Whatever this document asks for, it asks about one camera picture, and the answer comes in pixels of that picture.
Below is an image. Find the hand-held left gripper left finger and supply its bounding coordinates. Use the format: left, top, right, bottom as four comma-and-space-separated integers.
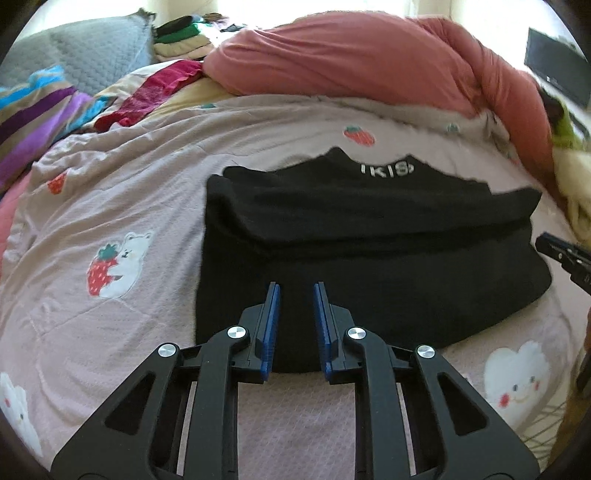
50, 281, 282, 480

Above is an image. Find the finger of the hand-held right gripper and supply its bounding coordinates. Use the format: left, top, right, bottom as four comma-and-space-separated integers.
536, 232, 591, 296

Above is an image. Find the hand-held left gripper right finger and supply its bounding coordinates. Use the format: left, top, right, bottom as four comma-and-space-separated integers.
313, 281, 541, 480

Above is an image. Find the black sweater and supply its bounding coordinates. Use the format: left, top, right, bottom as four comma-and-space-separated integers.
194, 147, 553, 374

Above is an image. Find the cream fleece blanket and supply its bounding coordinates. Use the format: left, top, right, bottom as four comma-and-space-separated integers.
554, 138, 591, 241

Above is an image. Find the light green cloth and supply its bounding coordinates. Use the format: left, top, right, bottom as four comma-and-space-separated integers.
551, 99, 585, 148

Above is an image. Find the strawberry print quilt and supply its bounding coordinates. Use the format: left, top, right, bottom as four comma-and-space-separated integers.
0, 65, 583, 462

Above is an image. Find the red ruffled cloth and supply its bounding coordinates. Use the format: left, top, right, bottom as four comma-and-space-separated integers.
95, 60, 204, 130

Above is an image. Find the pink duvet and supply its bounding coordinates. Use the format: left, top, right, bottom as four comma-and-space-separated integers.
203, 11, 555, 185

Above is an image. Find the pink bed sheet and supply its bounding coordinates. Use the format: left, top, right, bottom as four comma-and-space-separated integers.
0, 185, 28, 241

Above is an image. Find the cream folded garment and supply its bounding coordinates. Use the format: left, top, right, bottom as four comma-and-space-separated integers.
154, 37, 213, 61

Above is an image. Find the green folded garment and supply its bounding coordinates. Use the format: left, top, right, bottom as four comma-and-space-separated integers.
154, 25, 201, 44

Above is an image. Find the striped colourful blanket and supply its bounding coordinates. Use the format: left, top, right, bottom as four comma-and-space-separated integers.
0, 65, 109, 190

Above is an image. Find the black folded garment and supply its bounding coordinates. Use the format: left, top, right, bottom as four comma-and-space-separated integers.
154, 16, 195, 38

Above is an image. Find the blue-grey quilted pillow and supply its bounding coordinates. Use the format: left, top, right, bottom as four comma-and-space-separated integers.
0, 9, 155, 97

